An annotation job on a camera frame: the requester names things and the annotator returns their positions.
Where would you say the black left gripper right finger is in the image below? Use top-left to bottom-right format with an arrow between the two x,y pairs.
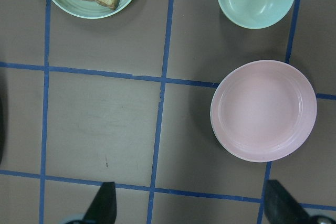
264,179 -> 310,224

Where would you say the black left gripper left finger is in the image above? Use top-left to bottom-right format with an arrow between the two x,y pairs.
82,182 -> 116,224

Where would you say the pink plate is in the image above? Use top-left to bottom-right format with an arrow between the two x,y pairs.
211,60 -> 317,163

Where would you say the cream white plate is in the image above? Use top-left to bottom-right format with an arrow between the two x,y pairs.
210,108 -> 218,138

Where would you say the green plate with sandwich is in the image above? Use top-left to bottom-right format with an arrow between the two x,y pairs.
52,0 -> 132,19

